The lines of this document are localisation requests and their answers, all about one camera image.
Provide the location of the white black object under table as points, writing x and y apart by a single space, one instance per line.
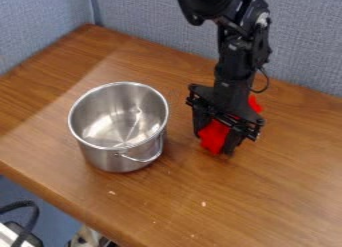
90 238

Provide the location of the red block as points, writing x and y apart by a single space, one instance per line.
215 133

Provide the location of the metal pot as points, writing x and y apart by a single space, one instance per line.
118 121

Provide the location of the grey case under table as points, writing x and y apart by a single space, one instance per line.
10 231

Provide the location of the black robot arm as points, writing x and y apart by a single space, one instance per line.
244 25

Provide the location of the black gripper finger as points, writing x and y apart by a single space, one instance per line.
201 119
233 141

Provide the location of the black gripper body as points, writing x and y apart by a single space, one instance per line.
228 96

